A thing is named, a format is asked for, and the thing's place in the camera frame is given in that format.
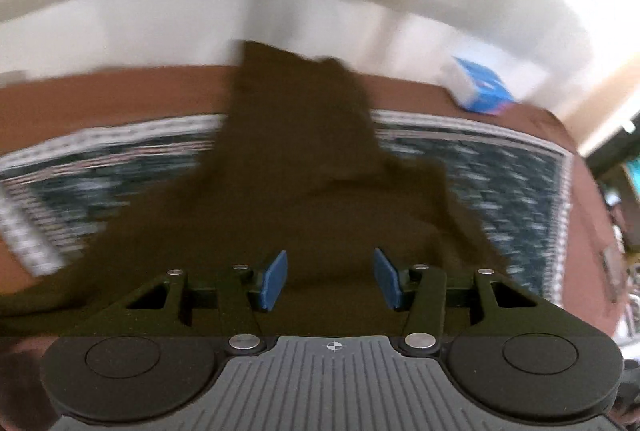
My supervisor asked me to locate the blue and white pack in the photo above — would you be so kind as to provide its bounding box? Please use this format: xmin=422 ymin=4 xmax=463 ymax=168
xmin=440 ymin=56 xmax=516 ymax=114

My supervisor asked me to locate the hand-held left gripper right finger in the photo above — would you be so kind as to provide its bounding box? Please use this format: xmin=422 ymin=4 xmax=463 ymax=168
xmin=373 ymin=247 xmax=601 ymax=356

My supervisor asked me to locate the brown bed sheet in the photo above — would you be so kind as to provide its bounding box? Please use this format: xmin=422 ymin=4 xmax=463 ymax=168
xmin=0 ymin=63 xmax=627 ymax=431

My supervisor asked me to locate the dark patterned cloth white border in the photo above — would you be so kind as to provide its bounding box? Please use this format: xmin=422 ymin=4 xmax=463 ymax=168
xmin=0 ymin=108 xmax=574 ymax=304

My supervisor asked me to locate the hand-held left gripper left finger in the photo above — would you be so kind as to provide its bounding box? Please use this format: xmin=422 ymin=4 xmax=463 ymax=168
xmin=75 ymin=250 xmax=290 ymax=356

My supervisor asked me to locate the dark brown garment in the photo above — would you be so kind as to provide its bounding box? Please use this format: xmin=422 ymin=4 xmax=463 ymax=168
xmin=0 ymin=40 xmax=512 ymax=342

